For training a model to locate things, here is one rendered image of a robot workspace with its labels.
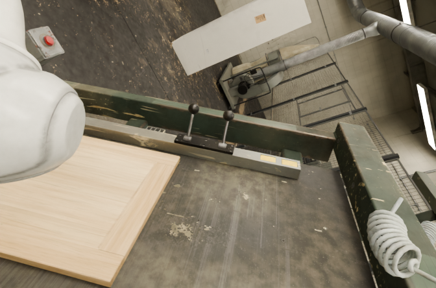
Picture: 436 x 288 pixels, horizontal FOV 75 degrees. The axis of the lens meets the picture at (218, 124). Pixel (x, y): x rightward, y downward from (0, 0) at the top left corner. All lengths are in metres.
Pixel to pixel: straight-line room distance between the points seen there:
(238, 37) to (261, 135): 3.42
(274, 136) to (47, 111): 0.97
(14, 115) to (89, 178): 0.61
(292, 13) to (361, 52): 5.18
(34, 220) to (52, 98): 0.54
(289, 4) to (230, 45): 1.01
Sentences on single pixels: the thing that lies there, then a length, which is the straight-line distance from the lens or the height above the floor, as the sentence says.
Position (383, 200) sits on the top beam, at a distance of 0.85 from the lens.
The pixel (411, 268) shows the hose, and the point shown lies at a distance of 0.57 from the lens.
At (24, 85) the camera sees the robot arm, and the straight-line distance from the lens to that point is 0.28.
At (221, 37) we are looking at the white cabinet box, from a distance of 4.52.
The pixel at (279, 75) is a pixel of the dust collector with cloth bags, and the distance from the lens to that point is 6.36.
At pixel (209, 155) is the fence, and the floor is 1.44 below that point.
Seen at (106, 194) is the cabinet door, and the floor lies 1.26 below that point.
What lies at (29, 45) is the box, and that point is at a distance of 1.34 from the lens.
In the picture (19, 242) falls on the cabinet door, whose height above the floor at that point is 1.19.
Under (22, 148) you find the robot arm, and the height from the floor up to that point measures 1.60.
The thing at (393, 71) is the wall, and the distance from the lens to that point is 9.77.
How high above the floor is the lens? 1.82
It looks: 20 degrees down
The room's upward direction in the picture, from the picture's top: 71 degrees clockwise
